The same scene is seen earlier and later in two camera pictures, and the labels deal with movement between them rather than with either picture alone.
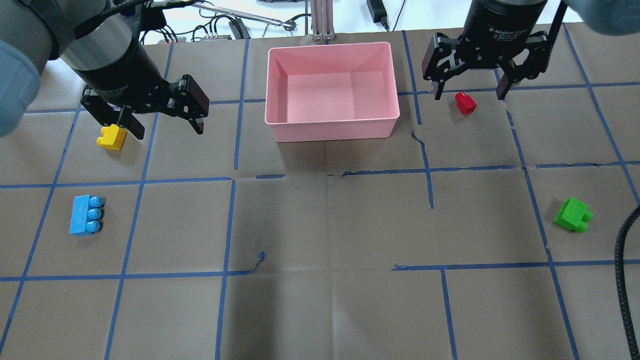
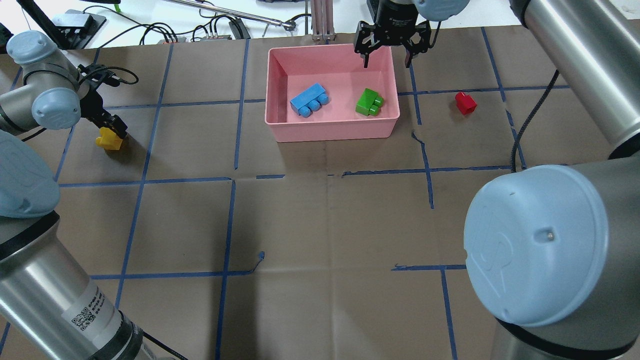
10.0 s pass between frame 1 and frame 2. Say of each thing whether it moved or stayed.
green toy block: moved
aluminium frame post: stayed
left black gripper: moved
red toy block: stayed
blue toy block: moved
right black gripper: moved
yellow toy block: stayed
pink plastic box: stayed
